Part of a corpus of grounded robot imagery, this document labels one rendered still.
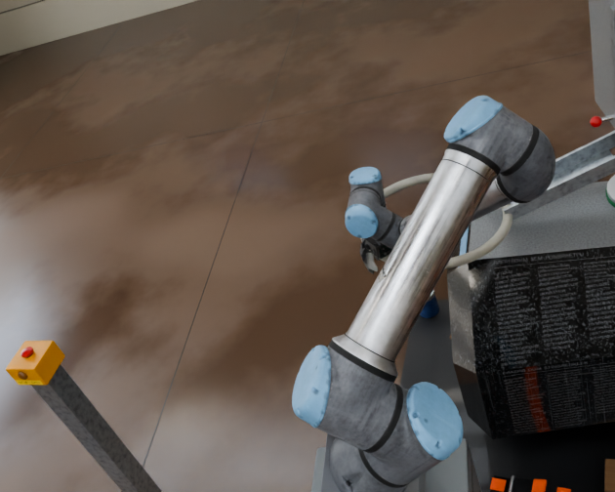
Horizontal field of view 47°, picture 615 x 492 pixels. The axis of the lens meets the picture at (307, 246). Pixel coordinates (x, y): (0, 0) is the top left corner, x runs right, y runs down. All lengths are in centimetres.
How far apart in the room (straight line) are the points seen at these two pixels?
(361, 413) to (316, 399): 9
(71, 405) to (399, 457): 133
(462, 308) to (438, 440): 94
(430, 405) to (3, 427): 294
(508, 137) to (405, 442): 63
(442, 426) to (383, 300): 28
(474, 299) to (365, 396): 96
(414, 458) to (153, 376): 241
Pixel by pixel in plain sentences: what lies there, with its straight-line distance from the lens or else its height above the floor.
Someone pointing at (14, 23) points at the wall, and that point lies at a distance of 988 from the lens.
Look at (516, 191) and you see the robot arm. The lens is 153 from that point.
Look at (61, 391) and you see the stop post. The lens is 244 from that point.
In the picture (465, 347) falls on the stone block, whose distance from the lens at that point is 231.
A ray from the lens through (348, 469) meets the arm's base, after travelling 155.
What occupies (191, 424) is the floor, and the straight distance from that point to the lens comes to 338.
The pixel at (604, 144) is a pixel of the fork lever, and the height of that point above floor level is 105.
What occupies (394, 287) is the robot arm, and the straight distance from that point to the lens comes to 137.
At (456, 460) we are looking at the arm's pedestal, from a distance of 184.
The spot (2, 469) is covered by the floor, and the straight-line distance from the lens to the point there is 385.
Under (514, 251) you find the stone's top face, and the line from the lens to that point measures 227.
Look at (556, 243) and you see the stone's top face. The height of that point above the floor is 87.
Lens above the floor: 238
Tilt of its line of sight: 37 degrees down
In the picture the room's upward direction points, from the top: 22 degrees counter-clockwise
